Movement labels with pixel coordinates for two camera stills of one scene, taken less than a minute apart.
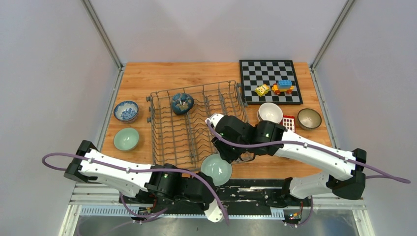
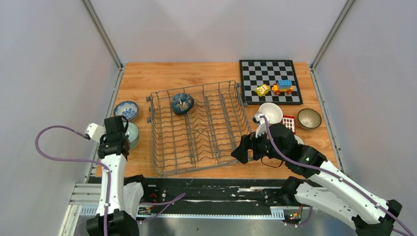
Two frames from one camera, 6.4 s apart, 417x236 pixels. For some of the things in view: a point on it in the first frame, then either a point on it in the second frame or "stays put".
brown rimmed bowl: [309, 119] stays put
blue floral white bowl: [126, 111] stays put
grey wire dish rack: [180, 136] stays put
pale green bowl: [214, 165] → [133, 132]
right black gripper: [224, 155] → [248, 141]
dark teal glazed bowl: [182, 103] stays put
